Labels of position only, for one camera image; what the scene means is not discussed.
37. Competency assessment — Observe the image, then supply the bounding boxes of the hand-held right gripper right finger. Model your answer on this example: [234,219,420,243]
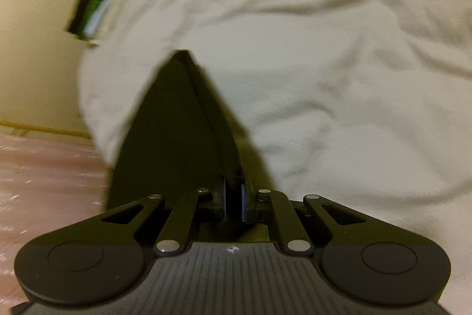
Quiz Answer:
[240,175,399,257]

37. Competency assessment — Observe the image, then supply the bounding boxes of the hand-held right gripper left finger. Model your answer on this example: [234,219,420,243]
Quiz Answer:
[70,175,228,257]

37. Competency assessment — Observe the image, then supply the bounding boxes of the black pants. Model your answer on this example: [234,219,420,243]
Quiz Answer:
[105,49,276,245]

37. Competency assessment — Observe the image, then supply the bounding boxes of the white bed cover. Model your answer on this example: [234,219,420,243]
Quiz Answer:
[76,0,472,315]

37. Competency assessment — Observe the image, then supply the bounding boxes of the white folded garment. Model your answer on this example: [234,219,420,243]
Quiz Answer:
[90,0,134,45]

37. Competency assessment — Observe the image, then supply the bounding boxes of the green folded garment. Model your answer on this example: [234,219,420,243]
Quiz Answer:
[83,0,113,39]

